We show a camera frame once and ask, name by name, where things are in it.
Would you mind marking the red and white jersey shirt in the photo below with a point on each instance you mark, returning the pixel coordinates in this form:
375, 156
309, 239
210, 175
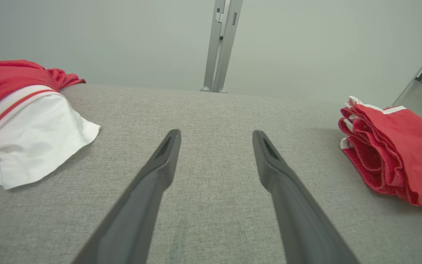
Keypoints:
31, 139

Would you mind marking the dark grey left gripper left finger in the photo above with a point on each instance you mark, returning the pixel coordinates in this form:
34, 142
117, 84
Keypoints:
148, 190

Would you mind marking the grey metal partition post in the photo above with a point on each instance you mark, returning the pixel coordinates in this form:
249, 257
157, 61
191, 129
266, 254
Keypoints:
213, 55

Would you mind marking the grey fabric padded bench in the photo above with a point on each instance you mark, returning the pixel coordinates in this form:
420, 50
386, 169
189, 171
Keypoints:
214, 110

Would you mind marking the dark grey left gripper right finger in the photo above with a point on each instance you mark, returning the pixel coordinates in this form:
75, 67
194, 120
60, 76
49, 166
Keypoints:
288, 205

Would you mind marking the red shorts with white trim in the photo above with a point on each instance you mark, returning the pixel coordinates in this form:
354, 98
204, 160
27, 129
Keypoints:
408, 154

